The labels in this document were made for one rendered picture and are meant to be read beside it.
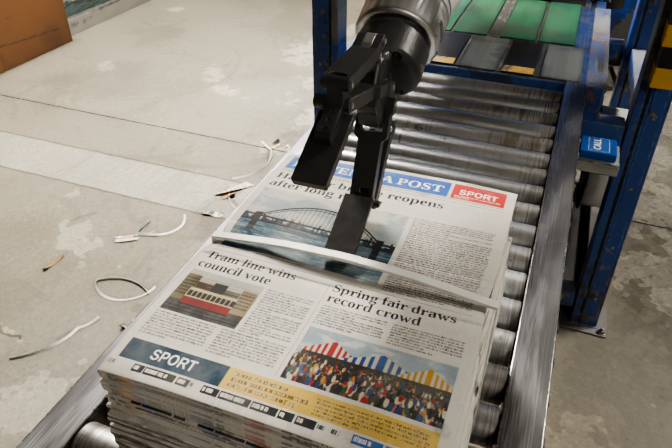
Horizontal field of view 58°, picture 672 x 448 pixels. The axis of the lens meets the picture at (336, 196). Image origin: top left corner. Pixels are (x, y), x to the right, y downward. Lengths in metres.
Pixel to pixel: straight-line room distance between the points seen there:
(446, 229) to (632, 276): 1.76
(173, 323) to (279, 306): 0.09
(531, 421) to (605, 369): 1.23
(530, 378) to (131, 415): 0.49
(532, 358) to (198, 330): 0.47
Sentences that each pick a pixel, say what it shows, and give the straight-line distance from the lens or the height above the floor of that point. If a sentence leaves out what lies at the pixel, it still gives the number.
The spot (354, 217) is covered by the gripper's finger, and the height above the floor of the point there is 1.06.
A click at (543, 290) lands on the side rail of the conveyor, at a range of 0.95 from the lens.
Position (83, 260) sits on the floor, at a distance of 2.38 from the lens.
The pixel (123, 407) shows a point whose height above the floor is 0.98.
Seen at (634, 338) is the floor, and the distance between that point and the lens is 2.14.
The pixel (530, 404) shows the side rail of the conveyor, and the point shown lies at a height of 0.80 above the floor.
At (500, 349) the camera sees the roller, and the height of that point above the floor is 0.79.
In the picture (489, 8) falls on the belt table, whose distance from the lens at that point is 2.18.
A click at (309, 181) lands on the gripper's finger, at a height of 1.16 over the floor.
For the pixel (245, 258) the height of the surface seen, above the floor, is 1.03.
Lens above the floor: 1.41
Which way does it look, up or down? 34 degrees down
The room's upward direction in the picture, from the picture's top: straight up
